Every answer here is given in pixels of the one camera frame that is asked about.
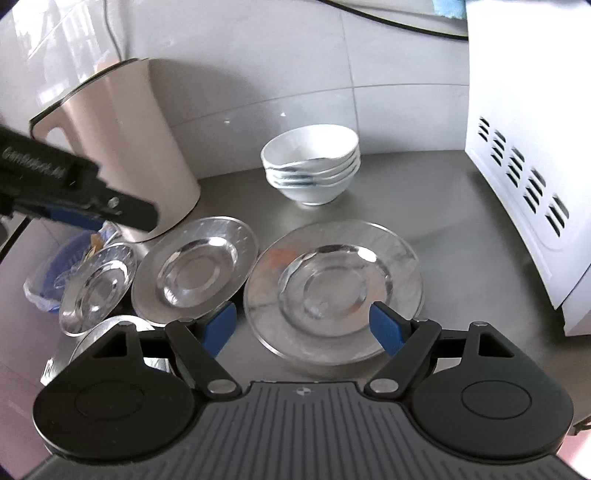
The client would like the grey cable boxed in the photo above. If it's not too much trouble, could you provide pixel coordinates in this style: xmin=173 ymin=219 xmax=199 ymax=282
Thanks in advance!
xmin=102 ymin=0 xmax=126 ymax=63

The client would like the trash bin with blue bag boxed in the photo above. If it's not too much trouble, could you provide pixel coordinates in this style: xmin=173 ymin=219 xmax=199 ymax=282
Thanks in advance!
xmin=24 ymin=220 xmax=118 ymax=315

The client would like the white microwave oven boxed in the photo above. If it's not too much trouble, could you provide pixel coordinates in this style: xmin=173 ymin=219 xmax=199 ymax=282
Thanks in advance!
xmin=464 ymin=0 xmax=591 ymax=339

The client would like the small steel plate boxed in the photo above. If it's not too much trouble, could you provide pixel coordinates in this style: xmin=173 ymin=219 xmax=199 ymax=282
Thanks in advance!
xmin=58 ymin=243 xmax=139 ymax=336
xmin=39 ymin=316 xmax=175 ymax=387

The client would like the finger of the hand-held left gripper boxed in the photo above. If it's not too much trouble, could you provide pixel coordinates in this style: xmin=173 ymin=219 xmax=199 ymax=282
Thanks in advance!
xmin=45 ymin=206 xmax=106 ymax=230
xmin=96 ymin=182 xmax=158 ymax=232

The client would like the blue towel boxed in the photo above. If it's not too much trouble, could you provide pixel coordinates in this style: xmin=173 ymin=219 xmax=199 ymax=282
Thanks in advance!
xmin=431 ymin=0 xmax=470 ymax=20

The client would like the beige electric kettle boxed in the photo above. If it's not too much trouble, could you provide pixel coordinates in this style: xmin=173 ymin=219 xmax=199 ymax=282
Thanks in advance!
xmin=29 ymin=58 xmax=202 ymax=244

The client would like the large steel plate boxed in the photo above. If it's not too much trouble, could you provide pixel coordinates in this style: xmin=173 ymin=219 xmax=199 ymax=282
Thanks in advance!
xmin=243 ymin=220 xmax=425 ymax=366

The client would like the black cable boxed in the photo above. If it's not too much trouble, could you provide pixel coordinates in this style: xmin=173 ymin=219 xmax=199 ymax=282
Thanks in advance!
xmin=318 ymin=0 xmax=470 ymax=43

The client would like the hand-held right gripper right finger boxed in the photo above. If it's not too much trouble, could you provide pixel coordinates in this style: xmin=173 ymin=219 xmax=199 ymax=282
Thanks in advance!
xmin=365 ymin=301 xmax=520 ymax=400

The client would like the white ceramic bowl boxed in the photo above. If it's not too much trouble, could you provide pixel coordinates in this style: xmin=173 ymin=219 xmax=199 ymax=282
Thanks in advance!
xmin=260 ymin=124 xmax=360 ymax=171
xmin=267 ymin=171 xmax=360 ymax=207
xmin=264 ymin=162 xmax=361 ymax=186
xmin=262 ymin=154 xmax=361 ymax=178

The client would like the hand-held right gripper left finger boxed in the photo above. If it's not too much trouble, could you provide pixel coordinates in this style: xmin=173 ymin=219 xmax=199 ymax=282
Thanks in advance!
xmin=81 ymin=302 xmax=244 ymax=401

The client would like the medium steel plate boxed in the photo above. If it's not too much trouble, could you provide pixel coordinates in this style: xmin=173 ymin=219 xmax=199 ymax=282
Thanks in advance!
xmin=131 ymin=215 xmax=259 ymax=328

